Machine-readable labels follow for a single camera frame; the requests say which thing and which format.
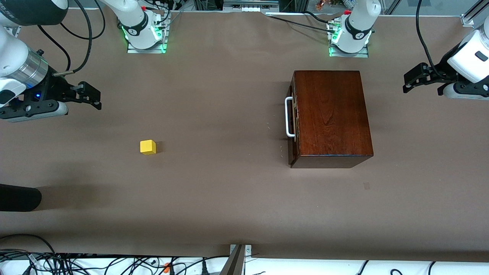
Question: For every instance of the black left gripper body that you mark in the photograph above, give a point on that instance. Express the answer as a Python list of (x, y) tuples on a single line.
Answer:
[(439, 71)]

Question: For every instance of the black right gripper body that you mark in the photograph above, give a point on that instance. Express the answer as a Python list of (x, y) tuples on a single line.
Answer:
[(53, 88)]

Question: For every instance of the yellow block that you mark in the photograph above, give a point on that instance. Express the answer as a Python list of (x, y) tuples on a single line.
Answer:
[(148, 147)]

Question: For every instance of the dark brown wooden box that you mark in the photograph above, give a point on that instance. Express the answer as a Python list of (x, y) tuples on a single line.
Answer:
[(287, 114)]

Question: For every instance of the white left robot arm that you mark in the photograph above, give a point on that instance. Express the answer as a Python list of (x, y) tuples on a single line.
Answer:
[(359, 23)]

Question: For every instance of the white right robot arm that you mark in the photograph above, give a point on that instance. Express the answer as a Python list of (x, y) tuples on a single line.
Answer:
[(11, 53)]

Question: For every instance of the dark brown wooden cabinet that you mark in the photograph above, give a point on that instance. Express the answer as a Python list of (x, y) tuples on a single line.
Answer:
[(332, 114)]

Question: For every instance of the black padded cylinder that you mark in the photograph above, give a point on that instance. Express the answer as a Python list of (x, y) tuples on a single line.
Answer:
[(19, 198)]

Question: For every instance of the orange connector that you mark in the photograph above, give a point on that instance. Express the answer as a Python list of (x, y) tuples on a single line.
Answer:
[(167, 267)]

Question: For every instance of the white power strip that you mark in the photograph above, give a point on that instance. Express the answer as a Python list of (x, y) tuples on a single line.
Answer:
[(251, 10)]

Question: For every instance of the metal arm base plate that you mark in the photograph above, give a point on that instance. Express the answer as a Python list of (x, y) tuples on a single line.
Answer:
[(147, 50), (363, 54)]

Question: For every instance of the aluminium frame corner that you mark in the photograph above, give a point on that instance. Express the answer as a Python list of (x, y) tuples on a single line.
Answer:
[(468, 19)]

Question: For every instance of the grey metal bracket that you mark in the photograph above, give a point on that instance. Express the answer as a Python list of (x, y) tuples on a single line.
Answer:
[(237, 263)]

